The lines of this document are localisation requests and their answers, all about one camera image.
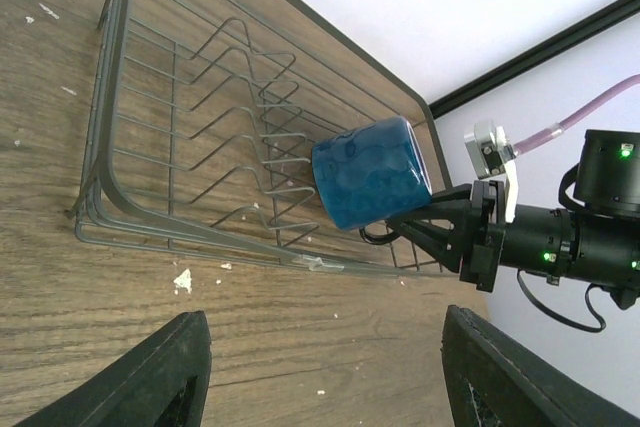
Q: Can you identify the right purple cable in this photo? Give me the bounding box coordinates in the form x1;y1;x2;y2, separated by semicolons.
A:
512;72;640;154

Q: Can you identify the dark blue mug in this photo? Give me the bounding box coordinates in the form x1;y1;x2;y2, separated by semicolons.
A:
311;116;432;231

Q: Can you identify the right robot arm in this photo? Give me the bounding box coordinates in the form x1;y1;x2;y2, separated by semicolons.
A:
369;129;639;310

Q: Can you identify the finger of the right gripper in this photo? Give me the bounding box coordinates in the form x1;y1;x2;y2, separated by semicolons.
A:
386;211;473;273
427;184;473;222

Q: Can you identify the black aluminium frame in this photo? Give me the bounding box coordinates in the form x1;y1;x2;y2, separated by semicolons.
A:
430;0;639;119

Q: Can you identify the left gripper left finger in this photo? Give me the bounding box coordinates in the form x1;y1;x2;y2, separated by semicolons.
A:
18;311;212;426

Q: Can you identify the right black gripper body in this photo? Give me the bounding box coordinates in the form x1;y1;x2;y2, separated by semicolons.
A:
459;180;506;293

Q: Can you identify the black wire dish rack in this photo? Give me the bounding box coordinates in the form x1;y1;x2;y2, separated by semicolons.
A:
69;0;451;277

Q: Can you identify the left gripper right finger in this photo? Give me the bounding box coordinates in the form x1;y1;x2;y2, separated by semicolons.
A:
441;305;639;426

